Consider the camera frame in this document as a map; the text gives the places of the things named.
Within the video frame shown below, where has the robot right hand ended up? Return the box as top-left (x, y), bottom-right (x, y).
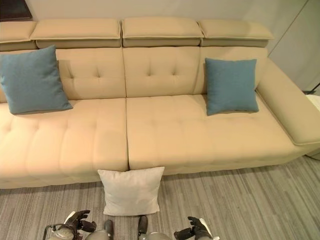
top-left (173, 216), bottom-right (214, 240)

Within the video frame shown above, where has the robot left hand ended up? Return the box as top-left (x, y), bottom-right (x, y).
top-left (64, 209), bottom-right (98, 233)

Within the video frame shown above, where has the beige leather sofa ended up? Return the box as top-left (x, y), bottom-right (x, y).
top-left (0, 16), bottom-right (320, 190)

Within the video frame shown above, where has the beige sofa headrest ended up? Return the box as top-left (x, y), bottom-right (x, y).
top-left (0, 20), bottom-right (38, 51)
top-left (120, 16), bottom-right (204, 48)
top-left (29, 18), bottom-right (122, 50)
top-left (198, 19), bottom-right (275, 48)

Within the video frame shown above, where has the robot left leg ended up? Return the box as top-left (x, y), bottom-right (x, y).
top-left (86, 226), bottom-right (115, 240)

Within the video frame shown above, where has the robot leg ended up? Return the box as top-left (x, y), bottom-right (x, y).
top-left (136, 222), bottom-right (167, 240)
top-left (86, 226), bottom-right (115, 240)

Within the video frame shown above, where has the robot right leg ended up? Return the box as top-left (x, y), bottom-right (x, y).
top-left (136, 222), bottom-right (167, 240)

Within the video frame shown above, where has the white square cushion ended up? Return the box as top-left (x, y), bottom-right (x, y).
top-left (96, 166), bottom-right (166, 217)

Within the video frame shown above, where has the blue square cushion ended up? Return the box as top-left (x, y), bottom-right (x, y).
top-left (204, 57), bottom-right (260, 117)
top-left (0, 44), bottom-right (74, 116)

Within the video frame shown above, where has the dark wooden furniture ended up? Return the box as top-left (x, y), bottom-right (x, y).
top-left (18, 0), bottom-right (34, 20)

